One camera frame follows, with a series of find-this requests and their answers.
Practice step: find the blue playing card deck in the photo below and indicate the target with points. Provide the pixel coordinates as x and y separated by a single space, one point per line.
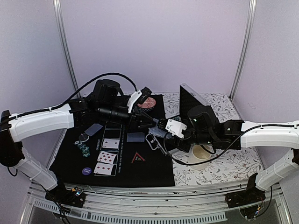
159 132

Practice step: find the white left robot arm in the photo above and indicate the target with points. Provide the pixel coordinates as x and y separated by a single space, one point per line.
106 103

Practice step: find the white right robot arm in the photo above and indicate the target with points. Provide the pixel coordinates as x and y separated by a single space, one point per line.
200 126

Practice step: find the clear acrylic dealer button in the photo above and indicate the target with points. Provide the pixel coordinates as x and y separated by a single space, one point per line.
83 137

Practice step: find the red triangular all-in marker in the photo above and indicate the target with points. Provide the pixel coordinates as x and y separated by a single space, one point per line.
137 158

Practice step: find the floral white tablecloth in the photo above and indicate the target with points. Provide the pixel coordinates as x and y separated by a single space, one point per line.
229 166

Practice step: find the purple small blind button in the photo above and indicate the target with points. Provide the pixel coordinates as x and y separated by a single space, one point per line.
86 171

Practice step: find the white ceramic mug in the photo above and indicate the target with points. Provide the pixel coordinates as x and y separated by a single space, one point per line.
200 154

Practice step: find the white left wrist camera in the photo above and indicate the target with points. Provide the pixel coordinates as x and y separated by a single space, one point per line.
138 97

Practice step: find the dealt blue card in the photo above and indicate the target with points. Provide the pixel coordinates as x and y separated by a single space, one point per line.
93 129
136 137

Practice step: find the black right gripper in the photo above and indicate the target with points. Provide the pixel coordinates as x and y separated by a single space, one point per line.
179 145

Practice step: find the eight of diamonds card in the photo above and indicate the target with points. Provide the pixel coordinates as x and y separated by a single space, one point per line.
106 157

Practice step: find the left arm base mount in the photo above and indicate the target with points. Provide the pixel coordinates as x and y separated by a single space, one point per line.
61 195

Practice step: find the green blue poker chip stack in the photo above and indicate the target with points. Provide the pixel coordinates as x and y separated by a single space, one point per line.
83 148

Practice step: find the three of diamonds card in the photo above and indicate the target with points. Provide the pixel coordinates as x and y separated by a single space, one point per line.
110 143

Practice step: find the left aluminium frame post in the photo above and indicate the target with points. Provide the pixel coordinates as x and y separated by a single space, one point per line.
63 38

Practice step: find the red patterned ceramic bowl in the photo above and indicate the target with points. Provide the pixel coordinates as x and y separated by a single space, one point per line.
148 105

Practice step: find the aluminium frame post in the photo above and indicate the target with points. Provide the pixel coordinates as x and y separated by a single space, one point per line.
244 49
63 38

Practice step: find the black poker table mat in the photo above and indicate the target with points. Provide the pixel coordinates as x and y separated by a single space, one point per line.
156 171

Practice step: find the right aluminium frame post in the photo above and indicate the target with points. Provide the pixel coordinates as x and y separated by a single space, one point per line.
244 49

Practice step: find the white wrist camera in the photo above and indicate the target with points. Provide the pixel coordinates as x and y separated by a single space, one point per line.
138 97
176 128

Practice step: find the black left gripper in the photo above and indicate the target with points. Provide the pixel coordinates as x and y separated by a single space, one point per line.
136 121

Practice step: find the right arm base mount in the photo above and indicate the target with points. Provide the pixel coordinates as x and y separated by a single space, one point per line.
248 196

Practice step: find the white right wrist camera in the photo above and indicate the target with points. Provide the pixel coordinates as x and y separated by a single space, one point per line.
176 128

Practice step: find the aluminium front rail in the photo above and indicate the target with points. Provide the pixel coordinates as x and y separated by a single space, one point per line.
176 205

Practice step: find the four of diamonds card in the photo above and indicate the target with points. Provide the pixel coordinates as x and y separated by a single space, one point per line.
103 168

